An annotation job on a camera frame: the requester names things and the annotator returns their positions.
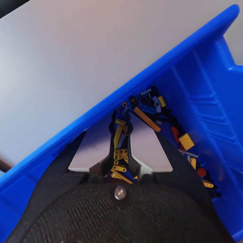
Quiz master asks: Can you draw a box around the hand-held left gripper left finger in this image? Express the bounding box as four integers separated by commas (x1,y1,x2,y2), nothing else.
68,111,116,175

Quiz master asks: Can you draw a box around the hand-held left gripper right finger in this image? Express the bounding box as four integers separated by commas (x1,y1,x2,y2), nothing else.
127,112,173,176

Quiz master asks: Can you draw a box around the pile of lego pieces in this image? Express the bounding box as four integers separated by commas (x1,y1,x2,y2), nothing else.
110,85,221,199

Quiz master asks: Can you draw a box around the blue plastic bin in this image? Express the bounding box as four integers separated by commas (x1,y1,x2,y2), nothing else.
0,4,243,243

